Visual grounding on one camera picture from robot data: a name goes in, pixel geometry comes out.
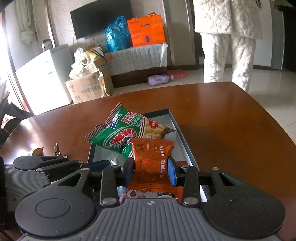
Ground red floor mat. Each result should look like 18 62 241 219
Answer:
167 68 187 79

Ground small cardboard box stack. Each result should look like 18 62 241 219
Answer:
80 47 113 72

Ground orange square snack packet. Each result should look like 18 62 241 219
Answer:
128 138 183 199

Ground electric scooter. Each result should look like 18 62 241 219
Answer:
0 81 35 149

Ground orange gift box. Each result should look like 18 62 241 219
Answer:
127 13 166 47

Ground tied white curtain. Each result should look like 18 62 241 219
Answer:
15 0 35 46

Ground blue plastic bag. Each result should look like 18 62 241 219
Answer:
105 16 132 53

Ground brown toffee candy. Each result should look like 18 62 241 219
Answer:
53 143 62 156

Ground purple detergent bottle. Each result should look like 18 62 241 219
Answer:
147 74 174 86

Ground kettle on freezer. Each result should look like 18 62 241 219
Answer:
42 39 53 51

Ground white chest freezer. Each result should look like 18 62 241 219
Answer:
16 45 73 115

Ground brown cardboard box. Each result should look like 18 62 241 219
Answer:
65 67 114 104

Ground green shrimp cracker bag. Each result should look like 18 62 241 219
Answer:
85 102 175 159

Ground black wall television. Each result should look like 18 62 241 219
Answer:
70 0 133 39

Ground grey shallow box tray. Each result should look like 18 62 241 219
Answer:
87 108 209 202

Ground white cloth covered cabinet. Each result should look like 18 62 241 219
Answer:
109 43 168 88

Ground white plastic bag pile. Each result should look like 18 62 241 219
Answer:
69 48 89 79

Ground person in white pajamas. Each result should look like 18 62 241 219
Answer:
193 0 263 91

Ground brown bread snack packet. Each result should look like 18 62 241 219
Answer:
28 147 44 156

